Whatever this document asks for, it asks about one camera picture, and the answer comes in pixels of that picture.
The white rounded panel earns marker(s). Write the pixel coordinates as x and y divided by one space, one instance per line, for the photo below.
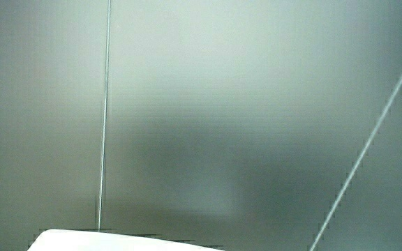
93 242

